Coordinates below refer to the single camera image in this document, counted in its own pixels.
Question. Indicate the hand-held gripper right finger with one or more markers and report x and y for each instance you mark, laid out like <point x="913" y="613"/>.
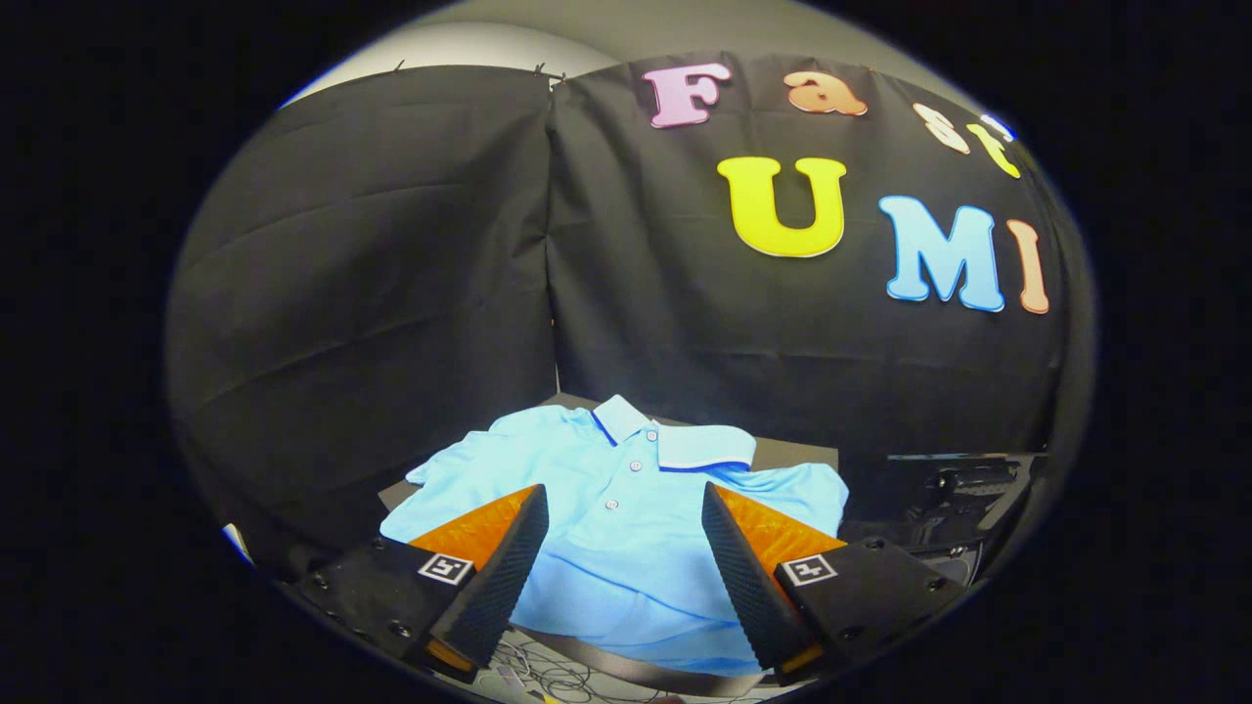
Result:
<point x="748" y="577"/>

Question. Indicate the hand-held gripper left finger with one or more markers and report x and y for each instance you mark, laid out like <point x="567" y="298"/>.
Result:
<point x="509" y="567"/>

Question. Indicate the light blue polo shirt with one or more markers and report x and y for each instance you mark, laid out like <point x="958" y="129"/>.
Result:
<point x="626" y="548"/>

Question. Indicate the grey cabinet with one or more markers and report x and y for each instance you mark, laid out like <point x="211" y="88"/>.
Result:
<point x="797" y="453"/>

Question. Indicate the black backdrop cloth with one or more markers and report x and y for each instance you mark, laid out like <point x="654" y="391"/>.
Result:
<point x="391" y="293"/>

